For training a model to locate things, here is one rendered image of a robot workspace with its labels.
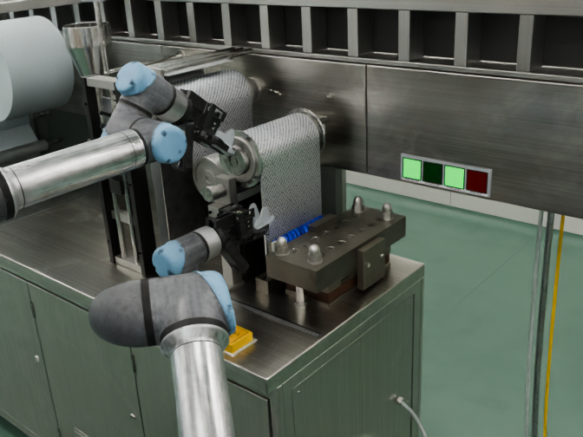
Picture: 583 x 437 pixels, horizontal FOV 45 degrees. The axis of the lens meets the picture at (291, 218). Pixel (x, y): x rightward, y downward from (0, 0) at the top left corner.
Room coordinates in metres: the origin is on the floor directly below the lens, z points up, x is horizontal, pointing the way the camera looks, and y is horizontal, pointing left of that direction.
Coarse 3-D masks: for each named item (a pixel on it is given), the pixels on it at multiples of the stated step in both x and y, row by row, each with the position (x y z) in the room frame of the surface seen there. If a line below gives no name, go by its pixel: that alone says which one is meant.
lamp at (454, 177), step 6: (450, 168) 1.63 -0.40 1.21; (456, 168) 1.62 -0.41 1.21; (450, 174) 1.63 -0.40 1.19; (456, 174) 1.62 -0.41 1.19; (462, 174) 1.61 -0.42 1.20; (450, 180) 1.63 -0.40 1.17; (456, 180) 1.62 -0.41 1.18; (462, 180) 1.61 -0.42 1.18; (456, 186) 1.62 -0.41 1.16; (462, 186) 1.61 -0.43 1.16
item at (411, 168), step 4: (404, 160) 1.72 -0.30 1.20; (408, 160) 1.71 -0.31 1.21; (412, 160) 1.70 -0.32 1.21; (416, 160) 1.69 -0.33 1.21; (404, 164) 1.72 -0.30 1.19; (408, 164) 1.71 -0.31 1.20; (412, 164) 1.70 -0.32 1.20; (416, 164) 1.69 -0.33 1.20; (420, 164) 1.69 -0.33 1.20; (404, 168) 1.72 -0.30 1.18; (408, 168) 1.71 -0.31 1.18; (412, 168) 1.70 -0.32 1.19; (416, 168) 1.69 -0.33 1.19; (420, 168) 1.69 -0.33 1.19; (404, 172) 1.72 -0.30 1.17; (408, 172) 1.71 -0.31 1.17; (412, 172) 1.70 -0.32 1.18; (416, 172) 1.69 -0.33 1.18; (420, 172) 1.69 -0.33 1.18; (404, 176) 1.72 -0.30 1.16; (408, 176) 1.71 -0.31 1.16; (412, 176) 1.70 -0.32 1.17; (416, 176) 1.69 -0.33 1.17
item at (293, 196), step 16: (272, 176) 1.65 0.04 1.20; (288, 176) 1.70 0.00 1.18; (304, 176) 1.75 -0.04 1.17; (320, 176) 1.80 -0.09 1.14; (272, 192) 1.65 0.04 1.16; (288, 192) 1.70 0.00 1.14; (304, 192) 1.74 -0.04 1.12; (320, 192) 1.80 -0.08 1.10; (272, 208) 1.65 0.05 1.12; (288, 208) 1.69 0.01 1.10; (304, 208) 1.74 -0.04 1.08; (320, 208) 1.80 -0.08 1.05; (272, 224) 1.65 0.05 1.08; (288, 224) 1.69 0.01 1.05
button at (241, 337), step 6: (240, 330) 1.39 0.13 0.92; (246, 330) 1.39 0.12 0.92; (234, 336) 1.36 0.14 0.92; (240, 336) 1.36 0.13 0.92; (246, 336) 1.37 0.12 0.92; (234, 342) 1.34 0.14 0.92; (240, 342) 1.35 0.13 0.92; (246, 342) 1.36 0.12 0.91; (228, 348) 1.33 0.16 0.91; (234, 348) 1.33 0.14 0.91
